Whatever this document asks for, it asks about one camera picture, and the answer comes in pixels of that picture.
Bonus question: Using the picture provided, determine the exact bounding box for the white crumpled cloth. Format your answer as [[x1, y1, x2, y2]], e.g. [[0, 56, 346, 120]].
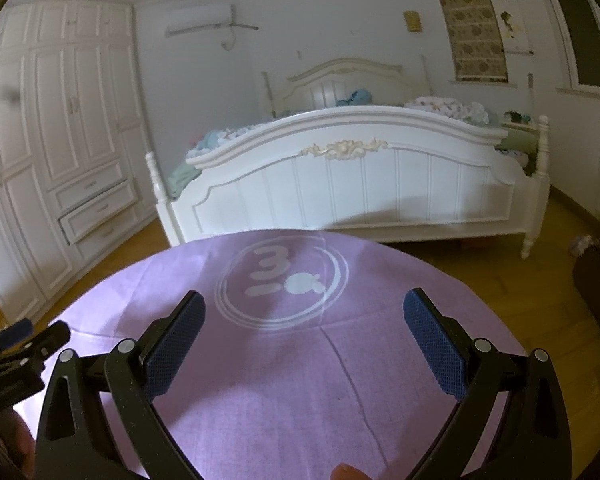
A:
[[570, 234, 600, 256]]

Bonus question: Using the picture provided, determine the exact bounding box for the light green cloth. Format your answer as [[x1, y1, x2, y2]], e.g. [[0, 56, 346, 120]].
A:
[[167, 162, 203, 198]]

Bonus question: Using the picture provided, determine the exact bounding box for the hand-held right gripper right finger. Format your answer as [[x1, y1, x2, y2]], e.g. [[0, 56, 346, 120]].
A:
[[402, 287, 575, 480]]

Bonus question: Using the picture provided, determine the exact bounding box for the patterned blanket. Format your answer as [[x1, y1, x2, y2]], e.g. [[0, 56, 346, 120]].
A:
[[405, 96, 491, 125]]

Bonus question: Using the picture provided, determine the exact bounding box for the person's left hand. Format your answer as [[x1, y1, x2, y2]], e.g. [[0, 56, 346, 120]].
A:
[[11, 405, 37, 480]]

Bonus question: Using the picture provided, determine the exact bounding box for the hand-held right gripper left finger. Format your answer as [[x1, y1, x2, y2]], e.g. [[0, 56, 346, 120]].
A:
[[34, 290, 207, 480]]

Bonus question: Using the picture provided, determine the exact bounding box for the person's right hand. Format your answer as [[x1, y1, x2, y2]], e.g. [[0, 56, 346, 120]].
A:
[[330, 464, 368, 480]]

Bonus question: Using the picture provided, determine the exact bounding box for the white framed window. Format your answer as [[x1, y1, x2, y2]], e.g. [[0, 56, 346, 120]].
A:
[[545, 0, 600, 96]]

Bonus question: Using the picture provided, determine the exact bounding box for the light blue cloth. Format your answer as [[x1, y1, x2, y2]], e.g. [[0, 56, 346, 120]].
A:
[[190, 127, 251, 158]]

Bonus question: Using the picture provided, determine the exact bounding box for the teal cloth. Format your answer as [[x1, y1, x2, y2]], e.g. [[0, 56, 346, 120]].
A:
[[336, 89, 373, 107]]

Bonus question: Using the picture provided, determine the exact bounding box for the white wardrobe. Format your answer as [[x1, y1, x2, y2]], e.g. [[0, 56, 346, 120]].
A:
[[0, 2, 158, 318]]

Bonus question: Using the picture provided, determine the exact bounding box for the patterned window blind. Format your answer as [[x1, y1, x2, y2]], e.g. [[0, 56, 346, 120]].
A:
[[431, 0, 509, 82]]

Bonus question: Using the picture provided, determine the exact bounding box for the green pillow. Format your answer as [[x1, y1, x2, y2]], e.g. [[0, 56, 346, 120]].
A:
[[495, 127, 538, 161]]

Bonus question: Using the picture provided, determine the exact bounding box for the purple tablecloth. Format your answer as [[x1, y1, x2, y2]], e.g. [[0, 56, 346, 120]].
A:
[[12, 229, 528, 480]]

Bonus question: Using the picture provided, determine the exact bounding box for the white hanging wall scroll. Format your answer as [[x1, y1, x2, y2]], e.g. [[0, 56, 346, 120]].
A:
[[497, 0, 535, 56]]

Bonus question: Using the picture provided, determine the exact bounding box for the white bed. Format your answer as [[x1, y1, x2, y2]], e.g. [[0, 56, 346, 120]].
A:
[[145, 57, 551, 260]]

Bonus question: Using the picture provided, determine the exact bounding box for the white air conditioner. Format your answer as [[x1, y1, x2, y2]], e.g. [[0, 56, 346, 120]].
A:
[[164, 4, 236, 37]]

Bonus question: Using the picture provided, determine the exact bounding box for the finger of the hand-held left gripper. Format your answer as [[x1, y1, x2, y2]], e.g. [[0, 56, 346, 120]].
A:
[[9, 321, 73, 369], [0, 318, 36, 349]]

